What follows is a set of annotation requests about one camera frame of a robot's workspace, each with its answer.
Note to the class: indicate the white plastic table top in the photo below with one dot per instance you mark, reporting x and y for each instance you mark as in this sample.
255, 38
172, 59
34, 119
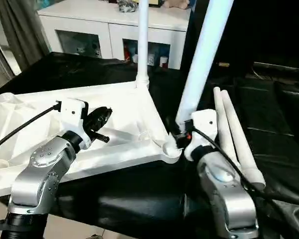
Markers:
64, 154

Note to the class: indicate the white plastic table leg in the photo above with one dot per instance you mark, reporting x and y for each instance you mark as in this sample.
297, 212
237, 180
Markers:
225, 129
201, 62
239, 139
142, 44

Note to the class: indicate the black work mat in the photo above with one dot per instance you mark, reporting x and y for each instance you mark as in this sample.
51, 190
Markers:
139, 199

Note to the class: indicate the small tan label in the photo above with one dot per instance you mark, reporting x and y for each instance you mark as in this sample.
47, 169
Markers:
223, 64

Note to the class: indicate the white glass-door cabinet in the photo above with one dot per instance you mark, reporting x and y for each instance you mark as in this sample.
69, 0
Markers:
102, 27

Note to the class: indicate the dark brown rounded object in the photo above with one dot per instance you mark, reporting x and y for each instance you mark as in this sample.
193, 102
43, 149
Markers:
96, 236

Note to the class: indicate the grey curtain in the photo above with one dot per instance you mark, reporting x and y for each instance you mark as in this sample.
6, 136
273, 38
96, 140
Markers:
22, 32

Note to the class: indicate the long grey metal bar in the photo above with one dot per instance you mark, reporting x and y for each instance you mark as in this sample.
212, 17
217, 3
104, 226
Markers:
281, 67

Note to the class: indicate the large black case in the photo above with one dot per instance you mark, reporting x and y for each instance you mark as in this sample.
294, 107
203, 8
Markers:
264, 30

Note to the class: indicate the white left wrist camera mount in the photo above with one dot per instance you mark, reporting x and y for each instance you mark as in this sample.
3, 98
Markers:
73, 114

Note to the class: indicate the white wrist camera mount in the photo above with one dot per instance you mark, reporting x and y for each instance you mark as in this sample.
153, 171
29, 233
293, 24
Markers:
73, 114
204, 124

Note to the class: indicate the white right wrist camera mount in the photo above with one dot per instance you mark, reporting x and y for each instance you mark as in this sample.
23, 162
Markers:
204, 124

